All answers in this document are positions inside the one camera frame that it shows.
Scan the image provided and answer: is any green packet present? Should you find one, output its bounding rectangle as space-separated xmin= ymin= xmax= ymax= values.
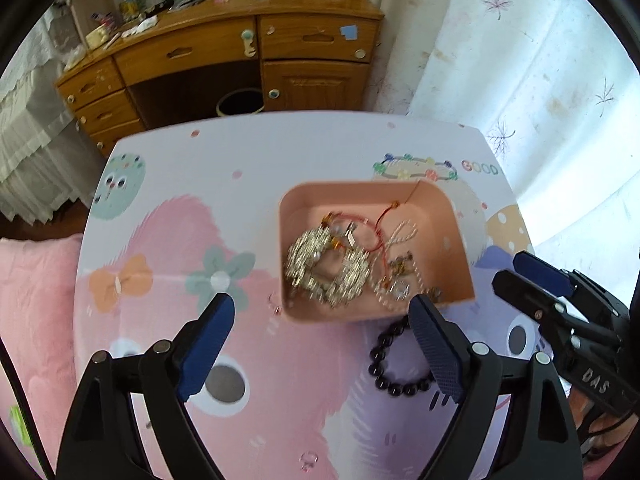
xmin=10 ymin=405 xmax=31 ymax=446

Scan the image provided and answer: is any black cable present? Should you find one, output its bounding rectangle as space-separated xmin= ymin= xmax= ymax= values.
xmin=0 ymin=337 xmax=53 ymax=480

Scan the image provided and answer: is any dark waste bin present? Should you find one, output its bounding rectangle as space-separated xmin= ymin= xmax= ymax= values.
xmin=216 ymin=88 xmax=264 ymax=117

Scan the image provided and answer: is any black bead bracelet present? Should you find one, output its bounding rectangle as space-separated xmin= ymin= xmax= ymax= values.
xmin=369 ymin=320 xmax=433 ymax=398

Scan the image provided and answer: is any pink blanket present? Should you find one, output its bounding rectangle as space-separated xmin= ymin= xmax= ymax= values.
xmin=0 ymin=232 xmax=88 ymax=480

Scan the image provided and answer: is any red string bracelet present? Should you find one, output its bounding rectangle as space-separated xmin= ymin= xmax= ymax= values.
xmin=322 ymin=180 xmax=423 ymax=281

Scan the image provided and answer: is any white lace covered furniture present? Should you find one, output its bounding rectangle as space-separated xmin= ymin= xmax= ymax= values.
xmin=0 ymin=10 xmax=108 ymax=226

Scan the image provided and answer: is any clear plastic bag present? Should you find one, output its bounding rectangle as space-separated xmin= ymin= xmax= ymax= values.
xmin=62 ymin=45 xmax=86 ymax=71

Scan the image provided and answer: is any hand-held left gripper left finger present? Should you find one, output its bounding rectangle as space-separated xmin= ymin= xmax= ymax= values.
xmin=55 ymin=291 xmax=236 ymax=480

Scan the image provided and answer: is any pink plastic box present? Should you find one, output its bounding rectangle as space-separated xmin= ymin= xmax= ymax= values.
xmin=277 ymin=180 xmax=476 ymax=323

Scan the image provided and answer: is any wooden desk with drawers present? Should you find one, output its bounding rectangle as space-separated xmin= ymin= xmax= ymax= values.
xmin=55 ymin=0 xmax=385 ymax=156

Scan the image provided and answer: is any pearl necklace with gold pendant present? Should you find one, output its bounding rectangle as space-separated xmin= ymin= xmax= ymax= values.
xmin=372 ymin=217 xmax=441 ymax=311

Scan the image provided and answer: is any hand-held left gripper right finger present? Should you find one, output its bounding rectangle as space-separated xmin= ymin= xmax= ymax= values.
xmin=407 ymin=294 xmax=586 ymax=480

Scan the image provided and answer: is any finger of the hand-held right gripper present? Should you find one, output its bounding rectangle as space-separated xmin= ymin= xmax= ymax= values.
xmin=514 ymin=251 xmax=632 ymax=323
xmin=492 ymin=270 xmax=623 ymax=348

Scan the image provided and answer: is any white patterned curtain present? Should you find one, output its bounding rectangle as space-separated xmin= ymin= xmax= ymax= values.
xmin=370 ymin=0 xmax=640 ymax=261

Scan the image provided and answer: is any white cosmetic tube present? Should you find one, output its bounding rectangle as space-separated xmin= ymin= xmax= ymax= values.
xmin=122 ymin=17 xmax=158 ymax=38

